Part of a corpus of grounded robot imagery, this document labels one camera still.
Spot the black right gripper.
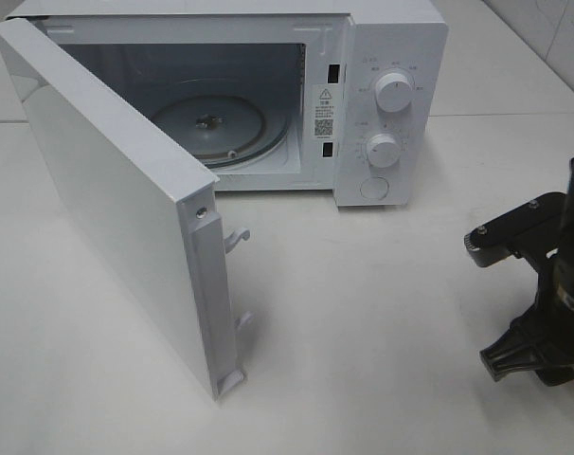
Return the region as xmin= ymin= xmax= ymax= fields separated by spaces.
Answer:
xmin=464 ymin=191 xmax=574 ymax=387

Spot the round white door-release button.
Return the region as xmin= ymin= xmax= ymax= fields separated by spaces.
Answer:
xmin=360 ymin=176 xmax=389 ymax=201

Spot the white upper power knob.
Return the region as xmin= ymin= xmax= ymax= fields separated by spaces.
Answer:
xmin=374 ymin=69 xmax=414 ymax=114

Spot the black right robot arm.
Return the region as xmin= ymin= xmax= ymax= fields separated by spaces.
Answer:
xmin=463 ymin=157 xmax=574 ymax=387

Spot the white microwave door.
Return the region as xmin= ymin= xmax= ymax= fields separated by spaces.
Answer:
xmin=0 ymin=18 xmax=250 ymax=398

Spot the white timer knob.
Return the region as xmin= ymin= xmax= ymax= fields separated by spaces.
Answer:
xmin=366 ymin=134 xmax=402 ymax=169

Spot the white microwave oven body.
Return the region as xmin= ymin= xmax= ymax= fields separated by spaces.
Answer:
xmin=2 ymin=1 xmax=448 ymax=207

